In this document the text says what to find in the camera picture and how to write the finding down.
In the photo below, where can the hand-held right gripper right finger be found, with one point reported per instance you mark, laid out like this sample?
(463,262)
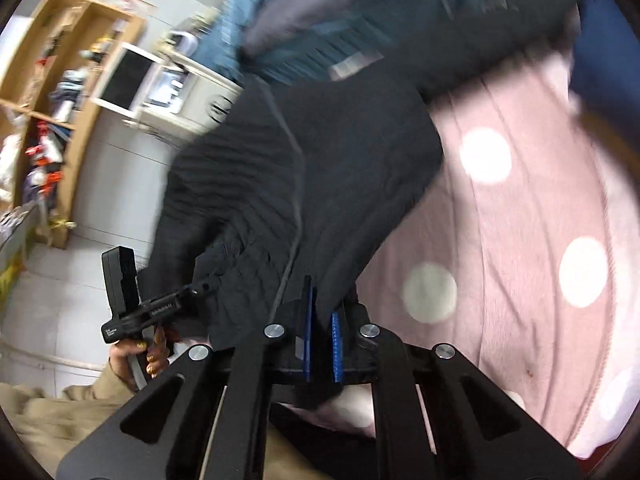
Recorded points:
(336,347)

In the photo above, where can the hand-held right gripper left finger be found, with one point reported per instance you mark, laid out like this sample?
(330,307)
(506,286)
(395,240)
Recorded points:
(306,332)

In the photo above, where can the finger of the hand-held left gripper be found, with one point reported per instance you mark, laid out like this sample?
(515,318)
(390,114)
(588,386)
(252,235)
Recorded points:
(205,287)

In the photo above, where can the black jacket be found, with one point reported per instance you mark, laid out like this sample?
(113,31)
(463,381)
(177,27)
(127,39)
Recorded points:
(310,170)

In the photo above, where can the person's left forearm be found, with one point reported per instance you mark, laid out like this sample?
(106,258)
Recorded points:
(55,420)

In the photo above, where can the person's left hand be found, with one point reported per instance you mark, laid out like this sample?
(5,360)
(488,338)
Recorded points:
(157,360)

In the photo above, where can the wooden shelf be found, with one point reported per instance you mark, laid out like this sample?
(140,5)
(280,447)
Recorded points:
(85,125)

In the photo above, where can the pile of shelf items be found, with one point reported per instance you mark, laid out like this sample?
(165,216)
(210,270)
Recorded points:
(47,110)

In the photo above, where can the white cabinet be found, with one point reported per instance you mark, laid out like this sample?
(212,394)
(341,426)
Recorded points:
(200,95)

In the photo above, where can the laptop with lit screen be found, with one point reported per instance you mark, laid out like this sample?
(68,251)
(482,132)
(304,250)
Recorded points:
(125,77)

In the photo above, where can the pink polka dot blanket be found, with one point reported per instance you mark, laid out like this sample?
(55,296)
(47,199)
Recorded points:
(525,260)

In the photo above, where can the blue crumpled cloth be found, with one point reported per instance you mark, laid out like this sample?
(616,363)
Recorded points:
(225,35)

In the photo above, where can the teal and grey duvet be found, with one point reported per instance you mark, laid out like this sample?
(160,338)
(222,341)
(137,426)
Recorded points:
(320,45)

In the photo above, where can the dark blue cloth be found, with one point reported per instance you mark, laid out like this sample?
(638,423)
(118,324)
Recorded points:
(600,55)

